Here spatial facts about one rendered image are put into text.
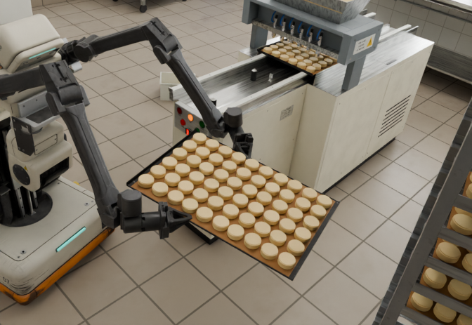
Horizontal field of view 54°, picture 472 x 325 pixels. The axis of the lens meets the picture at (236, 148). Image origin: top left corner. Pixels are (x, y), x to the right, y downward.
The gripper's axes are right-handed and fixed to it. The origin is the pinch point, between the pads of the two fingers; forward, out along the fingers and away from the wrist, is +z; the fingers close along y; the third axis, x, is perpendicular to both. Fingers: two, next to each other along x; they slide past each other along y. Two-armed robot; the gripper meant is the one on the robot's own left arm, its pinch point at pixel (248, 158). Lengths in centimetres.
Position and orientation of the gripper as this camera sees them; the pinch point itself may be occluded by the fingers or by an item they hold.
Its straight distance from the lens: 170.7
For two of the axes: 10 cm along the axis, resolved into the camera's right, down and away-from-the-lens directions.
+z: 2.6, 6.1, -7.5
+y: -1.5, 7.9, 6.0
